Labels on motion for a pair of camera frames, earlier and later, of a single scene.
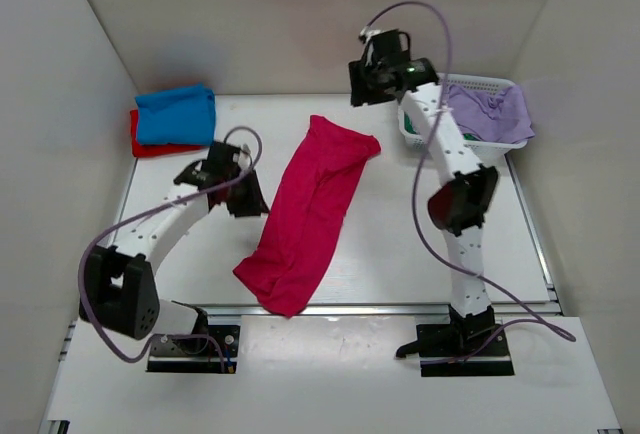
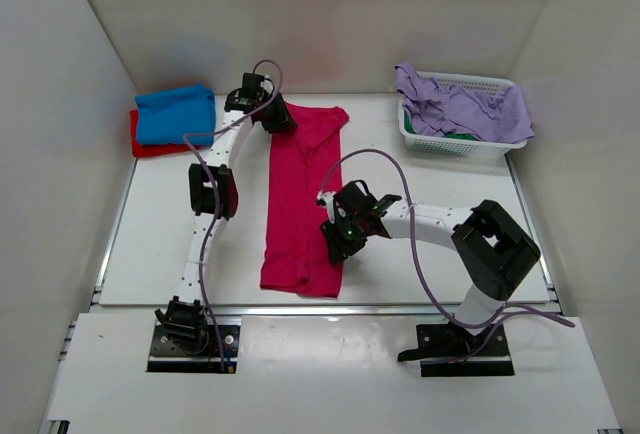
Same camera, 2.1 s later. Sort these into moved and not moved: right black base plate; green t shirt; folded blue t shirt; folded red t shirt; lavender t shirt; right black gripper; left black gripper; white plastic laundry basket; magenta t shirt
Moved: right black gripper; left black gripper; magenta t shirt
Not moved: white plastic laundry basket; green t shirt; lavender t shirt; right black base plate; folded red t shirt; folded blue t shirt
